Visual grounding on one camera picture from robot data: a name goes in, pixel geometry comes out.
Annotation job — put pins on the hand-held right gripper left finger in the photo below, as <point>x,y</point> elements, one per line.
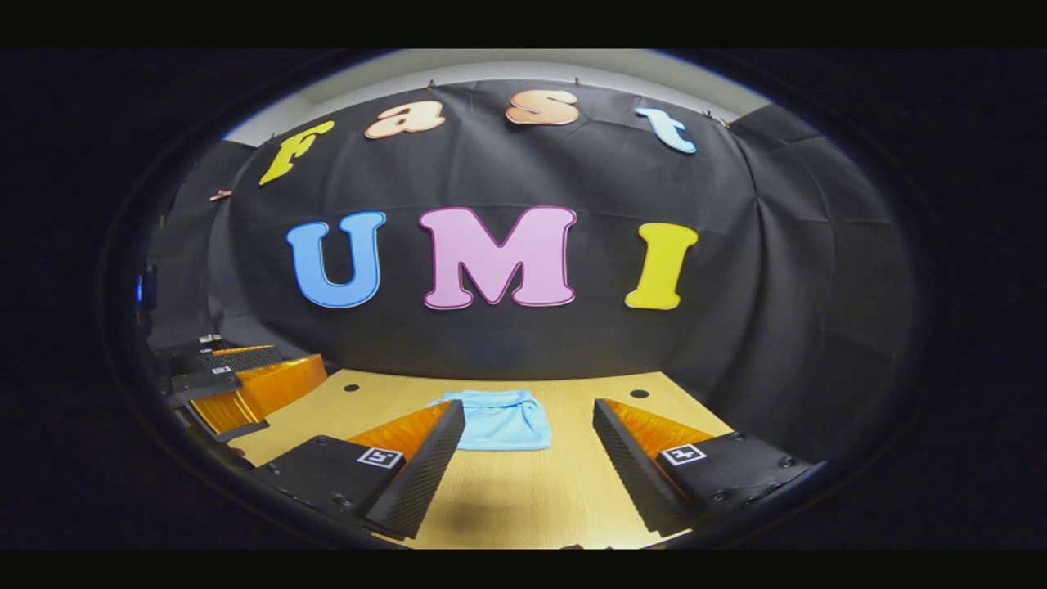
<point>425,474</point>

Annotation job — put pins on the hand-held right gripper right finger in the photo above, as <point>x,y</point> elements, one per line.
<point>630,470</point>

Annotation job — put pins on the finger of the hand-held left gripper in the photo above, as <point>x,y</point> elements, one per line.
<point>278,384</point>
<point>241,358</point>

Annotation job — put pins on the light blue T-shirt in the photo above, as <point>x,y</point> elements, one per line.
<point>499,421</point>

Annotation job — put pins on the copper backdrop clip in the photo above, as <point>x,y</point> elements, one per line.
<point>220,195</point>

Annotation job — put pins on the black backdrop cloth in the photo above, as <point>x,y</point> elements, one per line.
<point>777,286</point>

